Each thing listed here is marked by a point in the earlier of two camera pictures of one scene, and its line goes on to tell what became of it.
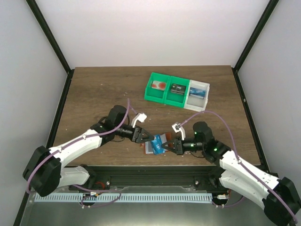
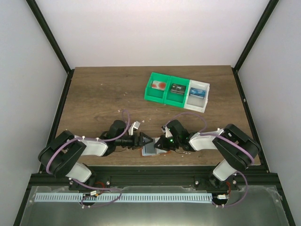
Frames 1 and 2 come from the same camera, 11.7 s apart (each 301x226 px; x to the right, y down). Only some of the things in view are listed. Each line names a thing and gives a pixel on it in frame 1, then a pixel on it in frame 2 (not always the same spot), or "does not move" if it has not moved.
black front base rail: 111,178 does not move
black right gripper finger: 171,143 → 161,142
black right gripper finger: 173,149 → 160,144
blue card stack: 197,92 does not move
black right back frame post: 252,37 does not move
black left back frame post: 43,26 does not move
